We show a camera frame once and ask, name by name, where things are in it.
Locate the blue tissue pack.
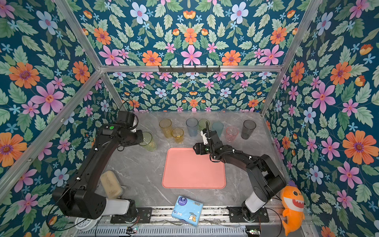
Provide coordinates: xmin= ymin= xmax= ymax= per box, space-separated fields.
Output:
xmin=171 ymin=196 xmax=203 ymax=227

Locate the beige sponge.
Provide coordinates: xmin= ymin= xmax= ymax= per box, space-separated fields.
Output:
xmin=100 ymin=170 xmax=123 ymax=199

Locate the short amber glass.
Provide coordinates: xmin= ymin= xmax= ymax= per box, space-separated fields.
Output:
xmin=171 ymin=128 xmax=184 ymax=144

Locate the white vent grille strip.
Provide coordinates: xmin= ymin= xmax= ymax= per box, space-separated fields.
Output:
xmin=75 ymin=226 xmax=247 ymax=237

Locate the teal tall glass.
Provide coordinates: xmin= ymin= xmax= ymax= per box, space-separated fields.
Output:
xmin=212 ymin=121 xmax=224 ymax=137

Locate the light green tall glass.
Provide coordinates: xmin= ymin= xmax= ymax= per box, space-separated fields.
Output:
xmin=139 ymin=131 xmax=157 ymax=152

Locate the yellow tall glass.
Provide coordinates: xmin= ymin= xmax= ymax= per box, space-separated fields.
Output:
xmin=159 ymin=118 xmax=172 ymax=138

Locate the pink plastic tray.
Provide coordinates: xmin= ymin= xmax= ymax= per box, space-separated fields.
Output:
xmin=162 ymin=148 xmax=227 ymax=189

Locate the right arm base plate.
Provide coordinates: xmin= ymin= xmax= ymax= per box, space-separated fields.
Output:
xmin=227 ymin=206 xmax=269 ymax=223

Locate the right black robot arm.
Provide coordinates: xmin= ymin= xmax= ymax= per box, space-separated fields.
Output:
xmin=193 ymin=122 xmax=287 ymax=222

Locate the short green glass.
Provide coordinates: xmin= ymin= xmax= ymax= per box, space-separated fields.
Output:
xmin=198 ymin=118 xmax=210 ymax=131

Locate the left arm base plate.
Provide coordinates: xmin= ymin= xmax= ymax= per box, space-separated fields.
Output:
xmin=110 ymin=207 xmax=153 ymax=224

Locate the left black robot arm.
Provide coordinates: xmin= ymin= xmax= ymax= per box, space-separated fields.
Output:
xmin=52 ymin=111 xmax=143 ymax=222

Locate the short pink glass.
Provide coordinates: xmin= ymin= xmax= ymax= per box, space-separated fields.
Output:
xmin=226 ymin=126 xmax=239 ymax=142

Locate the grey smoke tall glass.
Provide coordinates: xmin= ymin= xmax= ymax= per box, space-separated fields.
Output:
xmin=241 ymin=119 xmax=257 ymax=140

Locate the white alarm clock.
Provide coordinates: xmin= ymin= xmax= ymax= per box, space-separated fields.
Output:
xmin=74 ymin=218 xmax=98 ymax=232

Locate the black hook rail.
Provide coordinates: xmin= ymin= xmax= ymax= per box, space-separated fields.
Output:
xmin=158 ymin=66 xmax=221 ymax=73

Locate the orange shark plush toy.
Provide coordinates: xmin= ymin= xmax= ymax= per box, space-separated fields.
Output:
xmin=280 ymin=185 xmax=305 ymax=237

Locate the blue tall glass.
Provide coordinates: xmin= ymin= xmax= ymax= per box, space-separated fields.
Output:
xmin=186 ymin=118 xmax=198 ymax=137

